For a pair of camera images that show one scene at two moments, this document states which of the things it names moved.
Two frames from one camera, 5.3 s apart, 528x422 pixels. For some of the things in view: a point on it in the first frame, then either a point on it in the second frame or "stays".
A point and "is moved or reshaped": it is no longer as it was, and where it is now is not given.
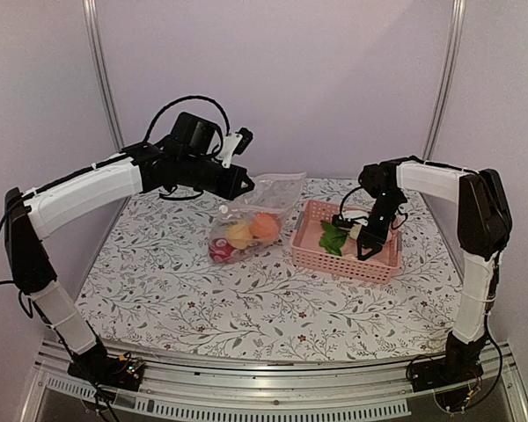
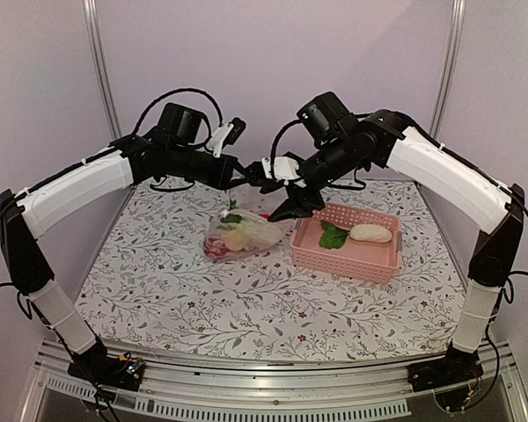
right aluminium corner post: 455,28 stays
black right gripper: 365,241 -> 295,207
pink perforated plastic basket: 324,243 stays
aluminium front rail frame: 169,389 stays
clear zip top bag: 253,219 is moved or reshaped
